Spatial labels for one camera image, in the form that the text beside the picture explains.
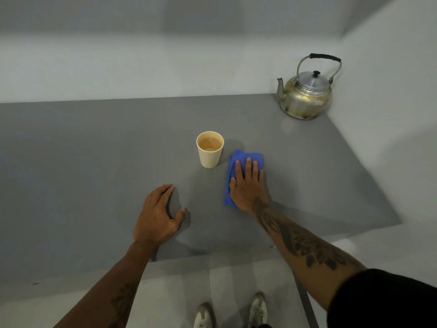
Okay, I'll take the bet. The person's right hand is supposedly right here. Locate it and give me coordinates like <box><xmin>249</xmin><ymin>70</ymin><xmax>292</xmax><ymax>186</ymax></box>
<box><xmin>229</xmin><ymin>158</ymin><xmax>269</xmax><ymax>214</ymax></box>

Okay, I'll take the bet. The person's left hand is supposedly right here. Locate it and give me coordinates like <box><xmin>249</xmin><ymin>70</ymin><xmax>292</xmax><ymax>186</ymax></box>
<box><xmin>133</xmin><ymin>184</ymin><xmax>188</xmax><ymax>249</ymax></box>

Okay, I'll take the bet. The blue cleaning cloth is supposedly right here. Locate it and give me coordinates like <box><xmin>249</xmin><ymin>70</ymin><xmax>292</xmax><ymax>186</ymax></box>
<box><xmin>224</xmin><ymin>150</ymin><xmax>265</xmax><ymax>208</ymax></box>

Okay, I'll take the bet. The person's left forearm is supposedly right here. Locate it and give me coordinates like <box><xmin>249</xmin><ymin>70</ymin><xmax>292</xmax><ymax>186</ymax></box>
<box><xmin>54</xmin><ymin>241</ymin><xmax>159</xmax><ymax>328</ymax></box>

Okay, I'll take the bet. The person's right forearm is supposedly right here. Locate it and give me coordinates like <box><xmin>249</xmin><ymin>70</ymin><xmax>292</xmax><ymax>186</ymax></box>
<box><xmin>252</xmin><ymin>199</ymin><xmax>367</xmax><ymax>310</ymax></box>

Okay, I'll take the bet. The cream paper cup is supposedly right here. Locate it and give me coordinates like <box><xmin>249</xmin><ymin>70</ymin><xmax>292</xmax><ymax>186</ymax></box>
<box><xmin>196</xmin><ymin>131</ymin><xmax>225</xmax><ymax>169</ymax></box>

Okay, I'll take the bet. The person's left shoe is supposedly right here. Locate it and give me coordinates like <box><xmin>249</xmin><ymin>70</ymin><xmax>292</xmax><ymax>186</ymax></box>
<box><xmin>193</xmin><ymin>302</ymin><xmax>216</xmax><ymax>328</ymax></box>

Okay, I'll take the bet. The person's shoe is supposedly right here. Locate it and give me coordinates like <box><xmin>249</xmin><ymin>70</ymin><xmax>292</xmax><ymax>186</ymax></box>
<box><xmin>193</xmin><ymin>302</ymin><xmax>216</xmax><ymax>328</ymax></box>
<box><xmin>247</xmin><ymin>292</ymin><xmax>268</xmax><ymax>328</ymax></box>

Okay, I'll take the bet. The kettle lid with black knob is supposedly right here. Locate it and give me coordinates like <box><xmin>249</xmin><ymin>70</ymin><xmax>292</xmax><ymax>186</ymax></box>
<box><xmin>297</xmin><ymin>70</ymin><xmax>331</xmax><ymax>92</ymax></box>

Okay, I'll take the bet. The person's right shoe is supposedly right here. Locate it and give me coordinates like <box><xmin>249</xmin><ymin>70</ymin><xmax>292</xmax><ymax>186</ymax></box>
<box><xmin>247</xmin><ymin>292</ymin><xmax>268</xmax><ymax>328</ymax></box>

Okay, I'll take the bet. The grey table leg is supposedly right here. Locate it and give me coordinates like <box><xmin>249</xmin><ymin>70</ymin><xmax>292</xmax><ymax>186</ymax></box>
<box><xmin>294</xmin><ymin>273</ymin><xmax>320</xmax><ymax>328</ymax></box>

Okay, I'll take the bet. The black sleeve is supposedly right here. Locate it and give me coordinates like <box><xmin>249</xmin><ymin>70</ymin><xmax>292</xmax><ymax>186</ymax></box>
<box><xmin>327</xmin><ymin>268</ymin><xmax>437</xmax><ymax>328</ymax></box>

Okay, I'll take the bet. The metal kettle with black handle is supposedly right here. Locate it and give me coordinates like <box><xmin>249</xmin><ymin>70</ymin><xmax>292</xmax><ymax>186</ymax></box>
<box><xmin>277</xmin><ymin>53</ymin><xmax>343</xmax><ymax>120</ymax></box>

